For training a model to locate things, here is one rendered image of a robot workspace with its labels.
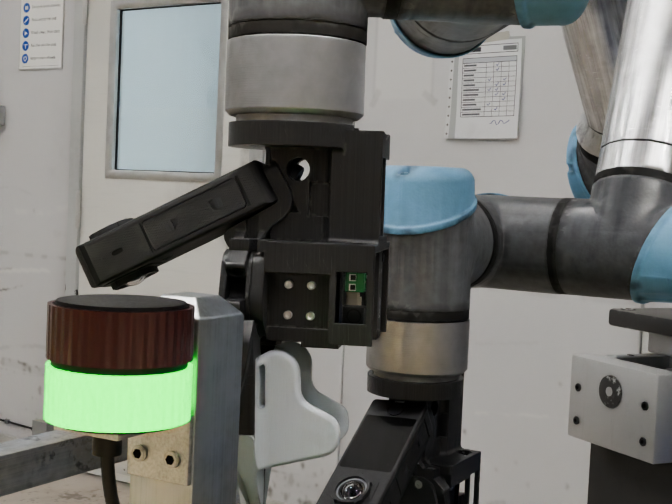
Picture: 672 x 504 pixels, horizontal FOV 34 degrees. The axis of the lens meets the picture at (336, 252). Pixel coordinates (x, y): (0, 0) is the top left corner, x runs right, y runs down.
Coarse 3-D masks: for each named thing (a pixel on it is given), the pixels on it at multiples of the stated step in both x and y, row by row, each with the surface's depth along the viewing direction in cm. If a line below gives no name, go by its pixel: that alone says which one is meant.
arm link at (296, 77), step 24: (240, 48) 56; (264, 48) 55; (288, 48) 55; (312, 48) 55; (336, 48) 56; (360, 48) 57; (240, 72) 56; (264, 72) 55; (288, 72) 55; (312, 72) 55; (336, 72) 56; (360, 72) 57; (240, 96) 56; (264, 96) 55; (288, 96) 55; (312, 96) 55; (336, 96) 56; (360, 96) 58; (240, 120) 58; (312, 120) 56; (336, 120) 57
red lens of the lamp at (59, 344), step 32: (64, 320) 43; (96, 320) 42; (128, 320) 42; (160, 320) 43; (192, 320) 45; (64, 352) 43; (96, 352) 42; (128, 352) 42; (160, 352) 43; (192, 352) 45
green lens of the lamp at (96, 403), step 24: (48, 384) 44; (72, 384) 43; (96, 384) 42; (120, 384) 42; (144, 384) 43; (168, 384) 43; (48, 408) 44; (72, 408) 43; (96, 408) 42; (120, 408) 42; (144, 408) 43; (168, 408) 43; (120, 432) 42
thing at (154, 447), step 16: (64, 304) 43; (80, 304) 43; (96, 304) 43; (112, 304) 43; (128, 304) 44; (144, 304) 44; (160, 304) 44; (176, 304) 45; (64, 368) 43; (80, 368) 43; (96, 368) 42; (160, 368) 43; (176, 368) 44; (192, 416) 47; (80, 432) 44; (96, 432) 43; (144, 432) 43; (160, 432) 48; (176, 432) 47; (192, 432) 47; (96, 448) 44; (112, 448) 44; (128, 448) 49; (144, 448) 48; (160, 448) 48; (176, 448) 47; (112, 464) 45; (128, 464) 49; (144, 464) 48; (160, 464) 48; (176, 464) 47; (112, 480) 45; (160, 480) 48; (176, 480) 47; (112, 496) 45
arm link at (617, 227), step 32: (640, 0) 86; (640, 32) 84; (640, 64) 83; (640, 96) 82; (608, 128) 84; (640, 128) 81; (608, 160) 82; (640, 160) 80; (608, 192) 81; (640, 192) 79; (576, 224) 81; (608, 224) 80; (640, 224) 78; (576, 256) 80; (608, 256) 79; (640, 256) 78; (576, 288) 82; (608, 288) 80; (640, 288) 79
